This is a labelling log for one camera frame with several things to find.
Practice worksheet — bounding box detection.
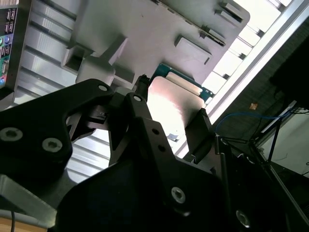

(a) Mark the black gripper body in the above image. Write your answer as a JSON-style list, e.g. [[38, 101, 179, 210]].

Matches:
[[57, 156, 266, 232]]

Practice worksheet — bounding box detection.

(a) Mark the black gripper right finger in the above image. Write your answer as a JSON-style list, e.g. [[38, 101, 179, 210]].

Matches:
[[184, 108, 252, 229]]

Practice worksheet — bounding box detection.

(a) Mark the silver CPU chip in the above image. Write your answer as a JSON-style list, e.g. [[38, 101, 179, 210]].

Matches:
[[146, 62, 215, 130]]

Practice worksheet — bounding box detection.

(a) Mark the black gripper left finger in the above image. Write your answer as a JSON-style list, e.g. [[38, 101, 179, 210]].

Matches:
[[0, 74, 192, 214]]

